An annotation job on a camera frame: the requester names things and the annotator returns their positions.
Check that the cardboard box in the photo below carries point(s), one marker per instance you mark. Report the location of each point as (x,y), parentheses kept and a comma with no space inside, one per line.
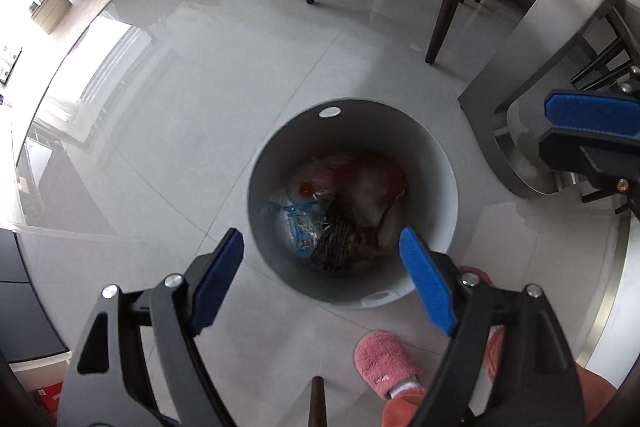
(47,9)

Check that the red packet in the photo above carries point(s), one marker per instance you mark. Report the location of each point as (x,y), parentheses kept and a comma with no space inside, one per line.
(47,397)

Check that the red foil bag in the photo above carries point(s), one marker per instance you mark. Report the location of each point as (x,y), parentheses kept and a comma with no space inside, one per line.
(390,179)

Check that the steel table pedestal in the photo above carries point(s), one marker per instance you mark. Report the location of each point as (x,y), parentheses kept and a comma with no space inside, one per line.
(550,37)

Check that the clear bottle with orange cap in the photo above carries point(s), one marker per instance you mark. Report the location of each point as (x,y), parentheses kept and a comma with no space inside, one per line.
(306,190)

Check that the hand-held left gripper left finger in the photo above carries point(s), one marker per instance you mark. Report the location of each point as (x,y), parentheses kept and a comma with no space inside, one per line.
(217,282)

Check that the pink fleece pajamas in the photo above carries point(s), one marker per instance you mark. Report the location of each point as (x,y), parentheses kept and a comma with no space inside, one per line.
(595,392)

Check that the pink fluffy slipper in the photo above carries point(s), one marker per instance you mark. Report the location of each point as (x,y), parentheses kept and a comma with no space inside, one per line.
(477,274)
(385,357)

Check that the blue printed plastic wrapper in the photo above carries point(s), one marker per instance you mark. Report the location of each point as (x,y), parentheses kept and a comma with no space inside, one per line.
(297,227)

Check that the black tassel bundle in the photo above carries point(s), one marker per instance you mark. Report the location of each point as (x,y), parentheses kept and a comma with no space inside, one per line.
(332,247)

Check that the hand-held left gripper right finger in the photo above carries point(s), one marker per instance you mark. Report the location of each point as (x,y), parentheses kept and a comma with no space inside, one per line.
(427,282)

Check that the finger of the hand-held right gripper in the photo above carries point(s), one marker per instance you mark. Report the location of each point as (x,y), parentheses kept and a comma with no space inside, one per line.
(590,114)
(565,149)

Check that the grey round bin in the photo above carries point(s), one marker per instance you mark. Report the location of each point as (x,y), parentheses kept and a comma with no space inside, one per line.
(350,127)

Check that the black cabinet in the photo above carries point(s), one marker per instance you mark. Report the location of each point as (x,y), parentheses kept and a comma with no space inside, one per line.
(25,297)

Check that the dark wooden chair leg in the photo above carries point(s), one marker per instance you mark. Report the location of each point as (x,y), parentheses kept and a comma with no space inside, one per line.
(318,402)

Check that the brown paper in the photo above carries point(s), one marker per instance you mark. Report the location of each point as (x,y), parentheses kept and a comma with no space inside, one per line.
(372,247)

